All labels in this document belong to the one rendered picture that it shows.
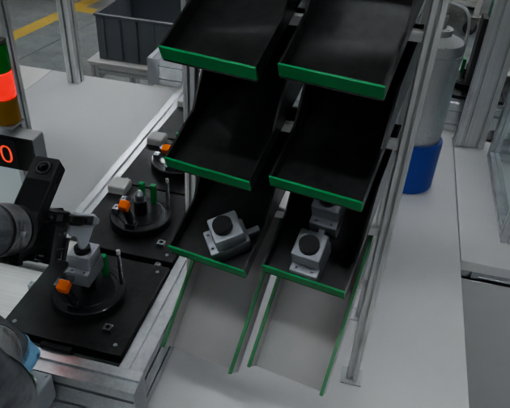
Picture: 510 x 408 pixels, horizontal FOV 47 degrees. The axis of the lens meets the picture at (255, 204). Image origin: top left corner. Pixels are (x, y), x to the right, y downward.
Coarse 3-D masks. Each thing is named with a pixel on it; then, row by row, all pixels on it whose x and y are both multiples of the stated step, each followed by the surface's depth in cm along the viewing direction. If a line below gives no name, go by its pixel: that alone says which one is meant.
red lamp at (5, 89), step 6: (0, 78) 102; (6, 78) 103; (12, 78) 104; (0, 84) 102; (6, 84) 103; (12, 84) 104; (0, 90) 103; (6, 90) 104; (12, 90) 105; (0, 96) 104; (6, 96) 104; (12, 96) 105
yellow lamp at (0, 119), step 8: (16, 96) 106; (0, 104) 104; (8, 104) 105; (16, 104) 107; (0, 112) 105; (8, 112) 106; (16, 112) 107; (0, 120) 106; (8, 120) 106; (16, 120) 108
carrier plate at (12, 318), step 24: (144, 264) 121; (48, 288) 114; (144, 288) 116; (24, 312) 109; (48, 312) 109; (120, 312) 110; (144, 312) 111; (48, 336) 105; (72, 336) 105; (96, 336) 105; (120, 336) 106; (120, 360) 103
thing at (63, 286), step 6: (66, 276) 104; (72, 276) 104; (60, 282) 102; (66, 282) 102; (72, 282) 104; (60, 288) 101; (66, 288) 101; (66, 294) 103; (72, 294) 104; (72, 300) 105; (78, 300) 107
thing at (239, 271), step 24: (288, 120) 98; (264, 168) 98; (216, 192) 97; (240, 192) 96; (264, 192) 95; (192, 216) 95; (216, 216) 94; (240, 216) 94; (264, 216) 93; (192, 240) 92; (216, 264) 88; (240, 264) 89
